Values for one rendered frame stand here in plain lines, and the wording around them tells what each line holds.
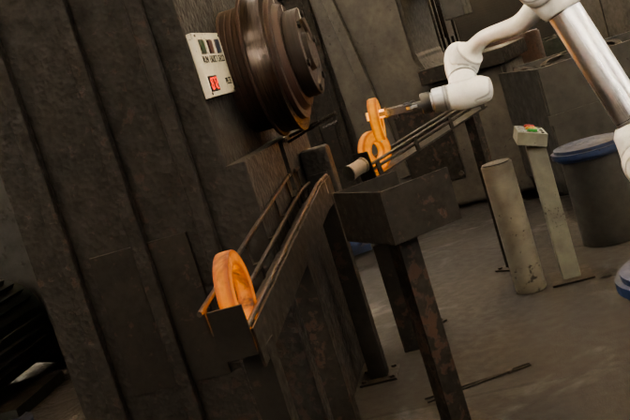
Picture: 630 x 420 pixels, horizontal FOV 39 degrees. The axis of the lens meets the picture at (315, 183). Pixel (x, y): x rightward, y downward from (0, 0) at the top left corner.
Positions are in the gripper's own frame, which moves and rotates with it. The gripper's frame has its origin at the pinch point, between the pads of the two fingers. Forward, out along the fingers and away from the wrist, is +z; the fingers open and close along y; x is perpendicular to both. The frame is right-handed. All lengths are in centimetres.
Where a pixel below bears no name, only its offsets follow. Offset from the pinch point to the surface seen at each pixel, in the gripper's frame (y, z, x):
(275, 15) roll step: -46, 18, 39
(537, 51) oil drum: 448, -92, -6
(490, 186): 26, -33, -38
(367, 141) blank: 11.0, 6.7, -9.3
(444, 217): -94, -21, -23
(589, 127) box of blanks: 164, -88, -42
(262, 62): -57, 23, 26
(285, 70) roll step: -51, 17, 22
